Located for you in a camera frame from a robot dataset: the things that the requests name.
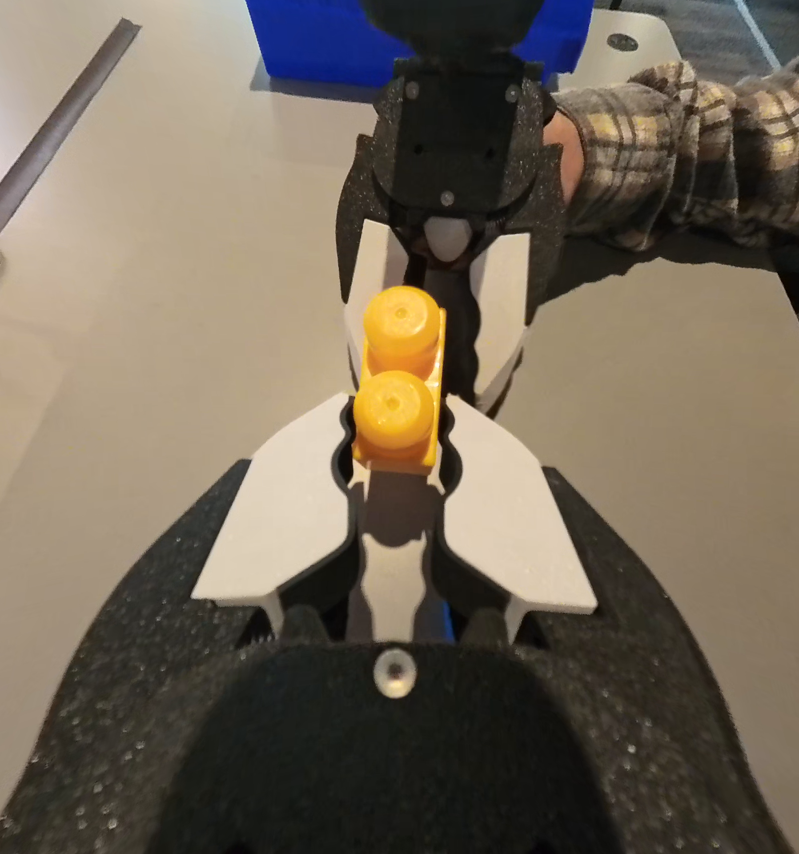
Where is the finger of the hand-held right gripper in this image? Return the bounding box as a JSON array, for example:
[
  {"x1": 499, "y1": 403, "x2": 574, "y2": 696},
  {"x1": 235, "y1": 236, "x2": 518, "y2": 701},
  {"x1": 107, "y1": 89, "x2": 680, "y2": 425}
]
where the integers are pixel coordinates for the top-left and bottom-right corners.
[
  {"x1": 466, "y1": 230, "x2": 534, "y2": 418},
  {"x1": 342, "y1": 219, "x2": 410, "y2": 395}
]

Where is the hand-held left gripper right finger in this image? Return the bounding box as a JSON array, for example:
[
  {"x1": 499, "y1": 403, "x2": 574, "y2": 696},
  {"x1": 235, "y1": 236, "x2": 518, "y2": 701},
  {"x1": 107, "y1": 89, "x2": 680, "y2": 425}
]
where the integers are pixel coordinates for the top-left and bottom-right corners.
[{"x1": 433, "y1": 394, "x2": 599, "y2": 641}]

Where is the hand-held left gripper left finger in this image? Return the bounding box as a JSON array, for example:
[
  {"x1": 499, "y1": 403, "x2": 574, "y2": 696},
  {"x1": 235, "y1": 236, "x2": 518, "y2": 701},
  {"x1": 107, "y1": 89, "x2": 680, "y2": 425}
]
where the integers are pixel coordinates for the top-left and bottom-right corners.
[{"x1": 191, "y1": 392, "x2": 363, "y2": 631}]

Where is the yellow two-stud toy block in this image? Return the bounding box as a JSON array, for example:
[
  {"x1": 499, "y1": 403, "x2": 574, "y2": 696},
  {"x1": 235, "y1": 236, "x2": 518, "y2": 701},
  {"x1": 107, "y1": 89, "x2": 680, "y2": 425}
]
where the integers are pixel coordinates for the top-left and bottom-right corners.
[{"x1": 350, "y1": 283, "x2": 448, "y2": 476}]

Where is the person's right forearm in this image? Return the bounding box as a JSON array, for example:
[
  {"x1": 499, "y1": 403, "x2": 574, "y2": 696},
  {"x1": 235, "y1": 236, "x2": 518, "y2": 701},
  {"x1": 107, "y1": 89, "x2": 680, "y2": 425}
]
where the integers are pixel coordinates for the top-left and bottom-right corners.
[{"x1": 549, "y1": 53, "x2": 799, "y2": 251}]

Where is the person's right hand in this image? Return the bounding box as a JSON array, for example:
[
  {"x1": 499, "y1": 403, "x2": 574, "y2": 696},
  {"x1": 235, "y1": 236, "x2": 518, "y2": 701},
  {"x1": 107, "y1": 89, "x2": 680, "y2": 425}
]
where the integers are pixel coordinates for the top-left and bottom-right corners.
[{"x1": 542, "y1": 110, "x2": 585, "y2": 201}]

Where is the blue plastic bin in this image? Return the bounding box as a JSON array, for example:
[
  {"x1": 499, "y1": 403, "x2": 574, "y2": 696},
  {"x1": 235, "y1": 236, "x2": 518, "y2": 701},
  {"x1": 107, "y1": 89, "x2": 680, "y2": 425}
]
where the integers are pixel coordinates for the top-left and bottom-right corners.
[{"x1": 245, "y1": 0, "x2": 595, "y2": 89}]

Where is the dark table cable channel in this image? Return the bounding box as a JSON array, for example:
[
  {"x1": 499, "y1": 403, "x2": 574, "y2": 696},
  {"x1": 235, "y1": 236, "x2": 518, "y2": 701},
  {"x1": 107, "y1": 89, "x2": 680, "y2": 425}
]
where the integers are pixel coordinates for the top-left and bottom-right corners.
[{"x1": 0, "y1": 19, "x2": 142, "y2": 238}]

